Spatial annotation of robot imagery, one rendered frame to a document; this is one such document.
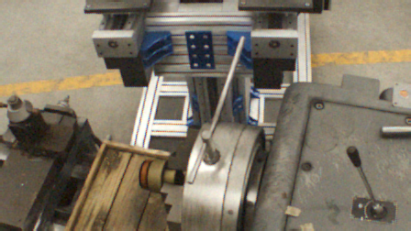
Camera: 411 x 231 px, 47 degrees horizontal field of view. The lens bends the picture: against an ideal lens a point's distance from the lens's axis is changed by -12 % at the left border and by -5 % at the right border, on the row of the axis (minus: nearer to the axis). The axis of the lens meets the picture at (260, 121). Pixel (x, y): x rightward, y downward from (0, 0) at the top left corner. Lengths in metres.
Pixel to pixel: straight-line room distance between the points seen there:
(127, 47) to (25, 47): 1.99
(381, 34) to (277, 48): 1.79
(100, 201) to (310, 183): 0.69
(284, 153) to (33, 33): 2.76
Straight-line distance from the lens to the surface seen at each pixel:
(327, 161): 1.03
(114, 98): 2.91
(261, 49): 1.50
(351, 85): 1.17
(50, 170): 1.49
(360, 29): 3.23
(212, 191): 1.04
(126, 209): 1.44
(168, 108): 2.51
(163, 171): 1.20
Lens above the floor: 2.11
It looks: 52 degrees down
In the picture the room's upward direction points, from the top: 1 degrees counter-clockwise
